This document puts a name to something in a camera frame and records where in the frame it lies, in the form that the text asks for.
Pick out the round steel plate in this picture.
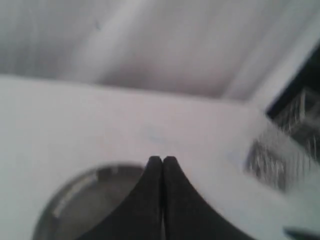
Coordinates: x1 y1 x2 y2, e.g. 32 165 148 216
32 163 144 240

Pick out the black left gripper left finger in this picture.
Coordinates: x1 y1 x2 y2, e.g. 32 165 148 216
78 156 163 240

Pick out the chrome wire utensil basket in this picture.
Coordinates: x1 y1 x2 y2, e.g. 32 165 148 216
244 88 320 193

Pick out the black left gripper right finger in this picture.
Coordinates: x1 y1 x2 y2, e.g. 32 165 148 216
162 156 252 240

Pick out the white backdrop curtain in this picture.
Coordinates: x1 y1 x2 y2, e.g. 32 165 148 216
0 0 320 109

